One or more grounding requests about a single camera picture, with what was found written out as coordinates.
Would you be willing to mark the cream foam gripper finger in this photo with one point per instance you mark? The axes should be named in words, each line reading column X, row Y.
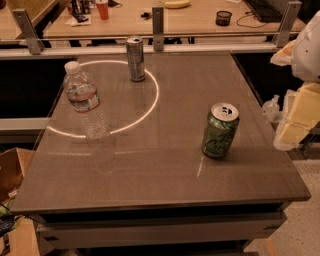
column 284, row 56
column 301, row 113

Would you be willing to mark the silver redbull can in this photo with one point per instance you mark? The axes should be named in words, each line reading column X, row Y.
column 135, row 57

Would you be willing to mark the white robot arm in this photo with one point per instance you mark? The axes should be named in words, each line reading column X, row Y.
column 305, row 63

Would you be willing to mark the small clear sanitizer bottle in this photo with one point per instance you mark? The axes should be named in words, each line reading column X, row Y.
column 271, row 108

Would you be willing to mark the green soda can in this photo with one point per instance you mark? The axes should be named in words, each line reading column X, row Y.
column 222, row 123

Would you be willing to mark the clear plastic water bottle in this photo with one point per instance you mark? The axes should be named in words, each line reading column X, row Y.
column 82, row 93

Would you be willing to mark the black keyboard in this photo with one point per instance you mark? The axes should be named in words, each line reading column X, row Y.
column 264, row 11

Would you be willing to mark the black mesh cup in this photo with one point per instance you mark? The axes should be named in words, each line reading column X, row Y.
column 223, row 18

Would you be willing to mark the yellow banana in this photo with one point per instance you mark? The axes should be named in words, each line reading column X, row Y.
column 176, row 4

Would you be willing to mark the grey table drawer front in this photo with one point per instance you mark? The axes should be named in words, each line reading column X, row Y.
column 160, row 231

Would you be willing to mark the red plastic cup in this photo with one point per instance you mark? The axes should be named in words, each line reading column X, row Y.
column 102, row 6

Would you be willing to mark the brown cardboard box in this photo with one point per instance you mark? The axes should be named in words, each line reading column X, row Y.
column 14, row 164

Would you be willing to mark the right metal rail bracket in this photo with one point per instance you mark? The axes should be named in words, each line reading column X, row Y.
column 281, row 38

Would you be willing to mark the metal rail bracket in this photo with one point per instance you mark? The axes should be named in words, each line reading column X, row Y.
column 158, row 28
column 34, row 44
column 281, row 38

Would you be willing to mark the middle metal rail bracket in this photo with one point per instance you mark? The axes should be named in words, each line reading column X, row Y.
column 158, row 28

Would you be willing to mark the left metal rail bracket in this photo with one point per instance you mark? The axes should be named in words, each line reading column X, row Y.
column 34, row 44

